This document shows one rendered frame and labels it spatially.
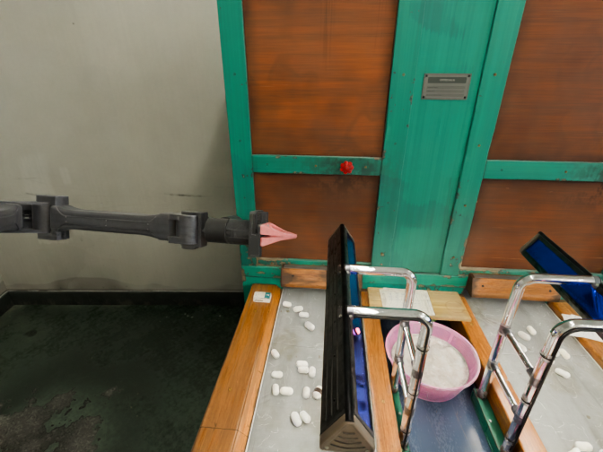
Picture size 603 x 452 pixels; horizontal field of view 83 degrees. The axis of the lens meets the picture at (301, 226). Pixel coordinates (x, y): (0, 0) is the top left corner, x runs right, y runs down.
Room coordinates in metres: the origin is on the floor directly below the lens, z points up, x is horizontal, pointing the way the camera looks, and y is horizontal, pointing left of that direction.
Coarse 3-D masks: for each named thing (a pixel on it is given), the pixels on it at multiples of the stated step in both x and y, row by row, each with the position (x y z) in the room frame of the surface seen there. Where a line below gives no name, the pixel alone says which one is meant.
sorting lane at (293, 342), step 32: (288, 320) 0.91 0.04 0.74; (320, 320) 0.91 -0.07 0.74; (288, 352) 0.77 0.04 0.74; (320, 352) 0.77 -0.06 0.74; (288, 384) 0.66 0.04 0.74; (320, 384) 0.66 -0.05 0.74; (256, 416) 0.56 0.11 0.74; (288, 416) 0.56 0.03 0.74; (256, 448) 0.48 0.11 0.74; (288, 448) 0.48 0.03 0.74
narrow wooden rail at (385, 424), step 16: (368, 304) 0.97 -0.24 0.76; (368, 320) 0.89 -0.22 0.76; (368, 336) 0.81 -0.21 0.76; (368, 352) 0.75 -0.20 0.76; (384, 352) 0.75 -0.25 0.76; (368, 368) 0.70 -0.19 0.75; (384, 368) 0.69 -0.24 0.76; (384, 384) 0.64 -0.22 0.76; (384, 400) 0.59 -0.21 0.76; (384, 416) 0.54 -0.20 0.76; (384, 432) 0.50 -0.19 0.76; (384, 448) 0.47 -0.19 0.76; (400, 448) 0.47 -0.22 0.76
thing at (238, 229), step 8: (256, 216) 0.68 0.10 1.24; (232, 224) 0.68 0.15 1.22; (240, 224) 0.68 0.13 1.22; (248, 224) 0.68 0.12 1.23; (256, 224) 0.67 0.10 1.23; (232, 232) 0.67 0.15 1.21; (240, 232) 0.66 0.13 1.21; (248, 232) 0.66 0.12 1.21; (256, 232) 0.68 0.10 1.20; (232, 240) 0.67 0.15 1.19; (240, 240) 0.66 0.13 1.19; (248, 240) 0.66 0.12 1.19; (248, 256) 0.64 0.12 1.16
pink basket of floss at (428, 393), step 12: (420, 324) 0.88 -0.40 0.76; (396, 336) 0.84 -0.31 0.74; (444, 336) 0.84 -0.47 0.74; (456, 336) 0.82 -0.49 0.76; (456, 348) 0.80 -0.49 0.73; (468, 348) 0.77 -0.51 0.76; (468, 360) 0.75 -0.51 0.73; (408, 384) 0.67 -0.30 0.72; (468, 384) 0.63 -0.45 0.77; (420, 396) 0.66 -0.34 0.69; (432, 396) 0.64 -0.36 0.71; (444, 396) 0.64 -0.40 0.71
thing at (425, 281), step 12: (252, 276) 1.11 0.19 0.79; (264, 276) 1.10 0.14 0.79; (276, 276) 1.10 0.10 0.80; (372, 276) 1.06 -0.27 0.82; (384, 276) 1.06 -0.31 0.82; (396, 276) 1.06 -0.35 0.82; (420, 276) 1.05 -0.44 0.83; (432, 276) 1.04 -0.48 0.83; (444, 276) 1.04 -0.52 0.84; (456, 276) 1.04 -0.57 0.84; (288, 288) 1.10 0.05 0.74; (300, 288) 1.10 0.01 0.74; (312, 288) 1.10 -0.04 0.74; (396, 288) 1.06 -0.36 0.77; (420, 288) 1.05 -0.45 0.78; (432, 288) 1.04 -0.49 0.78; (444, 288) 1.04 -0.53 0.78; (456, 288) 1.04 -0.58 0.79; (504, 300) 1.02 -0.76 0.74; (528, 300) 1.02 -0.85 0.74
